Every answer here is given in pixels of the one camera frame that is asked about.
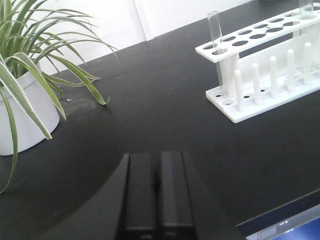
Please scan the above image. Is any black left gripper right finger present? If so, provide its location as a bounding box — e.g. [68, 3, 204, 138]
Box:
[159, 151, 245, 240]

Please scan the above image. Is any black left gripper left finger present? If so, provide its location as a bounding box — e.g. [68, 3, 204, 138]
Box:
[116, 153, 157, 240]

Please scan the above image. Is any clear glass test tube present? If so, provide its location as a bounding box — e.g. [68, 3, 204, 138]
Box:
[298, 0, 314, 20]
[207, 11, 227, 97]

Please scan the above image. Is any blue cabinet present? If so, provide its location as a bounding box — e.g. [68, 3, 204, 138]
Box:
[236, 189, 320, 240]

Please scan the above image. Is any white plant pot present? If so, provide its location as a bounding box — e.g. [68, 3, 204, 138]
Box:
[0, 72, 60, 156]

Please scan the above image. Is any white test tube rack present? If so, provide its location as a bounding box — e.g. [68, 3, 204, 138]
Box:
[195, 3, 320, 123]

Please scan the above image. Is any green spider plant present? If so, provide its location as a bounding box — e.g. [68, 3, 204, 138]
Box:
[0, 0, 109, 183]

